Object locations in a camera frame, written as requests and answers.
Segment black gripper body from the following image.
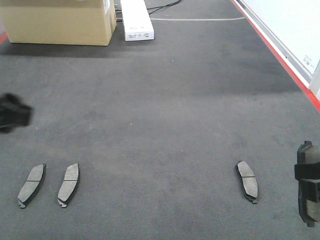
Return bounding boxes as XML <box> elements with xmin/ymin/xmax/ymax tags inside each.
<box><xmin>0</xmin><ymin>92</ymin><xmax>34</xmax><ymax>134</ymax></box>

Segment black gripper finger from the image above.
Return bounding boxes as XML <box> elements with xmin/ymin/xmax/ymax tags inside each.
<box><xmin>303</xmin><ymin>179</ymin><xmax>320</xmax><ymax>202</ymax></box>
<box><xmin>294</xmin><ymin>162</ymin><xmax>320</xmax><ymax>181</ymax></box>

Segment cardboard box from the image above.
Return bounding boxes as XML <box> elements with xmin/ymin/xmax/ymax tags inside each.
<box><xmin>0</xmin><ymin>0</ymin><xmax>117</xmax><ymax>46</ymax></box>

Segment white long box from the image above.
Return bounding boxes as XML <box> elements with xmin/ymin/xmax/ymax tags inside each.
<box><xmin>120</xmin><ymin>0</ymin><xmax>155</xmax><ymax>42</ymax></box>

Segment white red conveyor side rail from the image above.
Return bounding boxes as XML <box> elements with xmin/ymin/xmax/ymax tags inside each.
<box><xmin>233</xmin><ymin>0</ymin><xmax>320</xmax><ymax>110</ymax></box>

